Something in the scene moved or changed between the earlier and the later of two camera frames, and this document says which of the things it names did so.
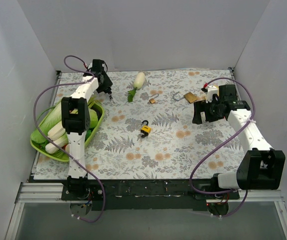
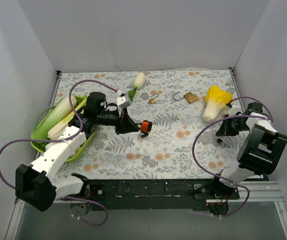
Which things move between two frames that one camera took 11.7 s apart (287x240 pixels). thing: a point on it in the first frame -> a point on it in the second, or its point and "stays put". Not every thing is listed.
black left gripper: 107,89 -> 121,122
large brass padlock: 189,96 stays put
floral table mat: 147,133 stays put
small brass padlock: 153,100 stays put
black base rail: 147,195 stays put
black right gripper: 203,111 -> 228,126
